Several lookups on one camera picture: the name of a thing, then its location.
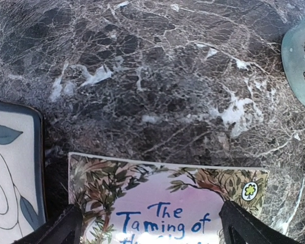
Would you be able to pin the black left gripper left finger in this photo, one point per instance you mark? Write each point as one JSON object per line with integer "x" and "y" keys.
{"x": 66, "y": 228}

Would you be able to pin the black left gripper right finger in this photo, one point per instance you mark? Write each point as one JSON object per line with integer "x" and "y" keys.
{"x": 240, "y": 226}

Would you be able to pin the pink Taming of Shrew book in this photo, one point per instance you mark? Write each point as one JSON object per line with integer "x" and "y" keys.
{"x": 128, "y": 201}

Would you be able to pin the cream seashell mug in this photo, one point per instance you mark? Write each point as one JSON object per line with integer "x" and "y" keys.
{"x": 293, "y": 59}

